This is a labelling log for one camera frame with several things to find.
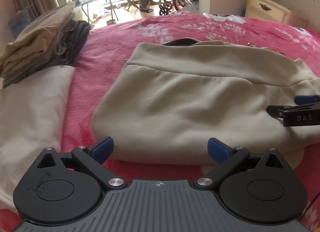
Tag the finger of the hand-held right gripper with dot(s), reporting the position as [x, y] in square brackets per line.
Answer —
[305, 99]
[275, 111]

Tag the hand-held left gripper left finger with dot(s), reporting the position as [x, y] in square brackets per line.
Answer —
[102, 150]

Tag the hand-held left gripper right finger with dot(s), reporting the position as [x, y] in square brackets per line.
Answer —
[220, 150]

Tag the beige hooded zip jacket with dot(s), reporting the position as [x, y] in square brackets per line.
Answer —
[187, 97]

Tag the white folded garment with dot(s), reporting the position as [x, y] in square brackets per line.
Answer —
[32, 109]

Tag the cream nightstand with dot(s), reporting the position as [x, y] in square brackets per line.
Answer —
[270, 9]

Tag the pink floral blanket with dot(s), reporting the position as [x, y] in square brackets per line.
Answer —
[100, 47]

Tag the blue bottle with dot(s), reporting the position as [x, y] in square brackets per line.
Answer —
[243, 12]

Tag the dark grey folded garment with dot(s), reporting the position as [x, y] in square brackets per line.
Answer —
[81, 34]

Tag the beige folded garment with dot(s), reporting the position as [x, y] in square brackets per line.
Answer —
[37, 37]

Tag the clear plastic bag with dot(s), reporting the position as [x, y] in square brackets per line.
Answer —
[190, 8]

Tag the folding stool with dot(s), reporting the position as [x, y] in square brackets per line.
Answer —
[131, 2]

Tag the blue bag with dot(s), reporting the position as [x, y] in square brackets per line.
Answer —
[21, 18]

